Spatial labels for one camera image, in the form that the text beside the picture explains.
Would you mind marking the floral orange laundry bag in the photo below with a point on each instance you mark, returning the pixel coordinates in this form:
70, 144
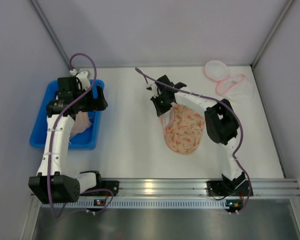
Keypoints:
182, 129

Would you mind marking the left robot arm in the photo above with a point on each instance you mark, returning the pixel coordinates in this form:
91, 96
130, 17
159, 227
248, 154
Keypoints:
65, 99

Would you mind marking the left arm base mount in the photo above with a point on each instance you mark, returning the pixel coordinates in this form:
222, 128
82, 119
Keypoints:
112, 185

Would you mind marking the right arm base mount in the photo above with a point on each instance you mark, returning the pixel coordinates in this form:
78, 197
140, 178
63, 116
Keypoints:
220, 189

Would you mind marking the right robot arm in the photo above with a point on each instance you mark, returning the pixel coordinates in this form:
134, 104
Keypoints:
223, 128

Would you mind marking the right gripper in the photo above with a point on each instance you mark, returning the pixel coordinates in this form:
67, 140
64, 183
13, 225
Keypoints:
162, 107

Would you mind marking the pink bra in bin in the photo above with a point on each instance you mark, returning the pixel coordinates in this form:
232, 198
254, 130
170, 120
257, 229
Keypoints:
81, 124

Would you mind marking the aluminium mounting rail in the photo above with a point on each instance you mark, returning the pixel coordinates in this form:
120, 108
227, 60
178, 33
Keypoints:
136, 193

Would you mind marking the pink trimmed mesh laundry bag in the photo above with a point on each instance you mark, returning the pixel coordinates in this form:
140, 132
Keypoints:
236, 88

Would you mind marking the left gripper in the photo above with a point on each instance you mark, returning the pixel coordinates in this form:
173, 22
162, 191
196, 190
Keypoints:
100, 97

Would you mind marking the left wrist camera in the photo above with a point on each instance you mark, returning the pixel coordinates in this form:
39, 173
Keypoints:
83, 76

